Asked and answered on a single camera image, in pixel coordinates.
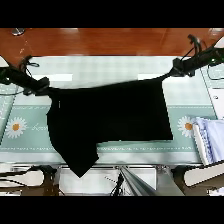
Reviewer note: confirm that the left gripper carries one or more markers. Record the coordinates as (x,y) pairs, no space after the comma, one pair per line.
(40,87)

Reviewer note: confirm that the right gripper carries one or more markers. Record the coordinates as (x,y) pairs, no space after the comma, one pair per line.
(182,67)

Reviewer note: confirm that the black T-shirt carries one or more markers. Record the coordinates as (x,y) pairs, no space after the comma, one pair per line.
(106,116)

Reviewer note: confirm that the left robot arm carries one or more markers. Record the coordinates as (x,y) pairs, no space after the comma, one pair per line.
(16,78)

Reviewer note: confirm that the light blue striped shirt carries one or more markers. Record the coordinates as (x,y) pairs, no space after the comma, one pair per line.
(211,140)

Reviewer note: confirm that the silver frame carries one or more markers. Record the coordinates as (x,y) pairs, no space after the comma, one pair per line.
(140,181)

